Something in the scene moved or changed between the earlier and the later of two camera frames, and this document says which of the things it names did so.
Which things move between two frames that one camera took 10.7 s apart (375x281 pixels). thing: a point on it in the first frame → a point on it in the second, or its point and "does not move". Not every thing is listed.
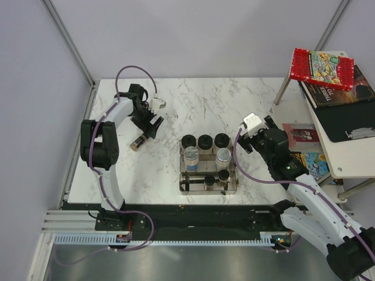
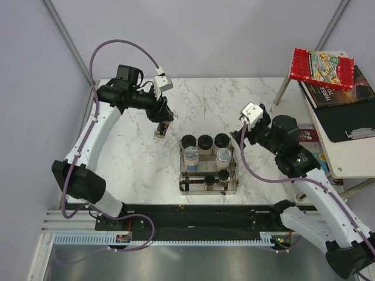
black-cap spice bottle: [140, 140] → [160, 131]
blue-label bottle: [222, 160] does not move
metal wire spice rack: [207, 167] does not move
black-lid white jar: [205, 142] does not move
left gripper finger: [154, 123] → [169, 111]
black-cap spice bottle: [223, 175] does not move
